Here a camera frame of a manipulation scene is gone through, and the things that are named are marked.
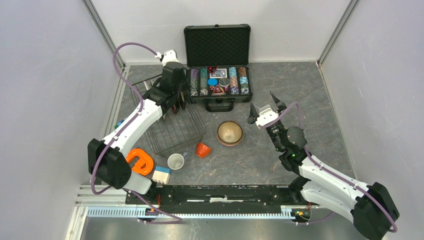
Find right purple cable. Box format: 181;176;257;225
258;101;398;233

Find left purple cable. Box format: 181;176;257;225
90;42;184;225

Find silver round dealer button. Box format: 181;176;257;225
218;77;231;87

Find white cable duct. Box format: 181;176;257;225
86;206;295;220

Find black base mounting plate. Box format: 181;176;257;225
143;184;312;214

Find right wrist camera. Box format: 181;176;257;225
255;104;279;128

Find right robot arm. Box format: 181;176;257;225
247;94;400;240

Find dark brown bottom plate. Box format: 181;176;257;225
178;91;186;111

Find orange tape dispenser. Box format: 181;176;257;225
126;148;155;176

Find blue green stacked blocks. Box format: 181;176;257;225
114;119;125;129

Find orange small cup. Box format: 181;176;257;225
195;142;212;158

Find white mug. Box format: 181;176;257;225
167;152;188;170

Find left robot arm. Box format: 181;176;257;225
87;61;189;204

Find tan ceramic bowl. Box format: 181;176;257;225
217;120;243;147

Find blue white toy block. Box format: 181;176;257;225
151;166;172;185

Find black wire dish rack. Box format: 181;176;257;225
135;93;206;158

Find blue round chip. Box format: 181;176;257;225
207;78;218;87

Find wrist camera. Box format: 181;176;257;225
255;104;279;128
155;49;180;66

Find red rim beige plate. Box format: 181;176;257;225
171;103;179;115

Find purple cable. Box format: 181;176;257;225
90;42;184;225
258;101;398;233

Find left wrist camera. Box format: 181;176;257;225
155;49;180;66

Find black poker chip case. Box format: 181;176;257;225
183;24;253;113

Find white plate teal rim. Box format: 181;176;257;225
143;80;152;91

